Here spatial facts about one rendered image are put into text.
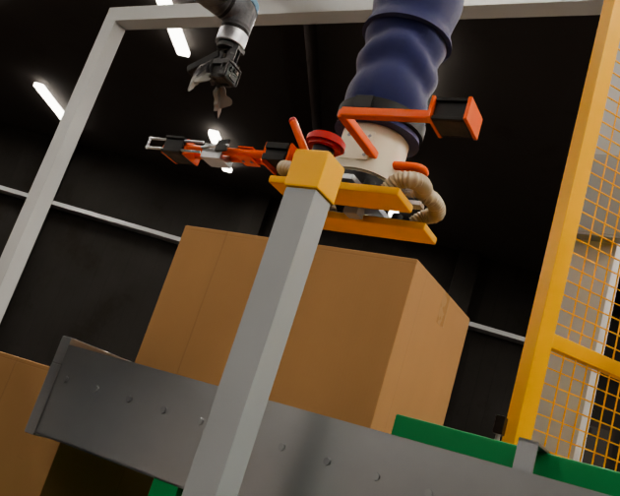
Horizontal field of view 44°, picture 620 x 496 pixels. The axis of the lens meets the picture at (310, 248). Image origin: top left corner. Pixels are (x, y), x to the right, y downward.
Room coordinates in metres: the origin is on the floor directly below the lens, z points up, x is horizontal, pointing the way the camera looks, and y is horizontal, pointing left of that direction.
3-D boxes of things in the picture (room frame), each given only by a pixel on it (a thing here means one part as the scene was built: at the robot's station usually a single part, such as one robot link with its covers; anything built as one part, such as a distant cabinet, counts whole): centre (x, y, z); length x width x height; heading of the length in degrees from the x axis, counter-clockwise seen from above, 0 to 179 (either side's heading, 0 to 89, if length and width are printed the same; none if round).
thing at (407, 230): (1.83, -0.12, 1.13); 0.34 x 0.10 x 0.05; 59
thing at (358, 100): (1.75, -0.07, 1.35); 0.23 x 0.23 x 0.04
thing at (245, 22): (2.04, 0.41, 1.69); 0.10 x 0.09 x 0.12; 126
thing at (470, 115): (1.37, -0.20, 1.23); 0.09 x 0.08 x 0.05; 149
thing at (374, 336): (1.76, -0.06, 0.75); 0.60 x 0.40 x 0.40; 58
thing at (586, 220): (2.32, -0.87, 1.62); 0.20 x 0.05 x 0.30; 58
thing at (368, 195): (1.67, -0.03, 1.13); 0.34 x 0.10 x 0.05; 59
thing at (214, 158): (1.99, 0.32, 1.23); 0.07 x 0.07 x 0.04; 59
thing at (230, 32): (2.04, 0.41, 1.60); 0.10 x 0.09 x 0.05; 148
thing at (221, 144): (1.99, 0.42, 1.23); 0.31 x 0.03 x 0.05; 59
